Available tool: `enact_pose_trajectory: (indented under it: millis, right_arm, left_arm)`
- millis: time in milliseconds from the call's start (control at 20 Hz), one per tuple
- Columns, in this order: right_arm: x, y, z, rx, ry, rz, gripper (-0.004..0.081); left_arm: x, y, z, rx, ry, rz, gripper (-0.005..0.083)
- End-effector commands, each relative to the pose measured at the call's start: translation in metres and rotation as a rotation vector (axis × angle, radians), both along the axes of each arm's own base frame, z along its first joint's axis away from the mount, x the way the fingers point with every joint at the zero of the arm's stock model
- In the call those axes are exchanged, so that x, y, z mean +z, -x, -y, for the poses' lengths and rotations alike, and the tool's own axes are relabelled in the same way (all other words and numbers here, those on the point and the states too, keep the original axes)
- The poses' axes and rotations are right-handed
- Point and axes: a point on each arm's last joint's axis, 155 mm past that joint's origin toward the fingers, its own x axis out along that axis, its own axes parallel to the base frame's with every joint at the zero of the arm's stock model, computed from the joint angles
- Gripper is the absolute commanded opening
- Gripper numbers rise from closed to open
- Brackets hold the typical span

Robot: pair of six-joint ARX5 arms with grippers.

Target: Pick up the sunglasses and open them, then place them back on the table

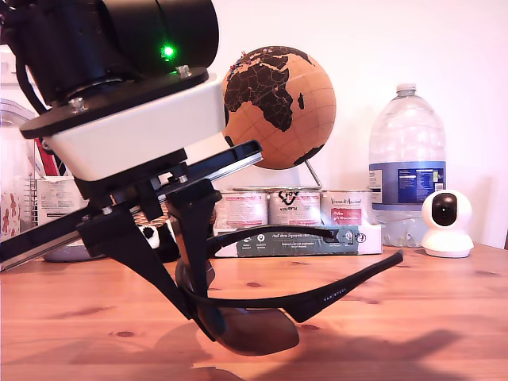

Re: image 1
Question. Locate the large clear water bottle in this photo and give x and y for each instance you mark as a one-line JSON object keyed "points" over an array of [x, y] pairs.
{"points": [[409, 135]]}

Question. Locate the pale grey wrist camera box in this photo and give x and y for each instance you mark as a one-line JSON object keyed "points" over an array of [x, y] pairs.
{"points": [[139, 131]]}

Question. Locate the tin can pink label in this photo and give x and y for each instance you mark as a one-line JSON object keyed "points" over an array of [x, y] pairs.
{"points": [[242, 210]]}

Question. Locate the panda plush toy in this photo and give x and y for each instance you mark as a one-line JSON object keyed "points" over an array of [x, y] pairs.
{"points": [[152, 239]]}

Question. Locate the cork globe on metal stand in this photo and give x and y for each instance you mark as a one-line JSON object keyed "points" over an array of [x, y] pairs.
{"points": [[278, 119]]}

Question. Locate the white printed carton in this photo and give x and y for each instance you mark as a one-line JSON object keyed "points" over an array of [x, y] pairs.
{"points": [[55, 198]]}

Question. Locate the red and white pack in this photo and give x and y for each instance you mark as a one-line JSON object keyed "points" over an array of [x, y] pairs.
{"points": [[49, 162]]}

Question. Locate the black sunglasses blue mirrored lenses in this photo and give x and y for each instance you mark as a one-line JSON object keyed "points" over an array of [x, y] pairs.
{"points": [[254, 333]]}

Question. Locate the cardboard tray dark green print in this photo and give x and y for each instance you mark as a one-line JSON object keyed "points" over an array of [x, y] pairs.
{"points": [[278, 248]]}

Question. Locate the tin can black logo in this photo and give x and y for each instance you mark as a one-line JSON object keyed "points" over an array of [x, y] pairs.
{"points": [[295, 212]]}

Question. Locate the clear plastic storage container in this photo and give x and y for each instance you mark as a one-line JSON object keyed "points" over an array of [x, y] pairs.
{"points": [[16, 115]]}

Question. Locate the shallow grey bowl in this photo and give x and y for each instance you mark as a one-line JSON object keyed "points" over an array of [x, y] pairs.
{"points": [[67, 254]]}

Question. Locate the small white round camera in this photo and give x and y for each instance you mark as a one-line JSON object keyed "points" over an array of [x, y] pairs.
{"points": [[447, 242]]}

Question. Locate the tin can script label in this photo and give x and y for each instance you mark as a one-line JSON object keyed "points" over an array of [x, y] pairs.
{"points": [[346, 210]]}

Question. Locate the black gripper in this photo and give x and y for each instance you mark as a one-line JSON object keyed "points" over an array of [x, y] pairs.
{"points": [[222, 164]]}

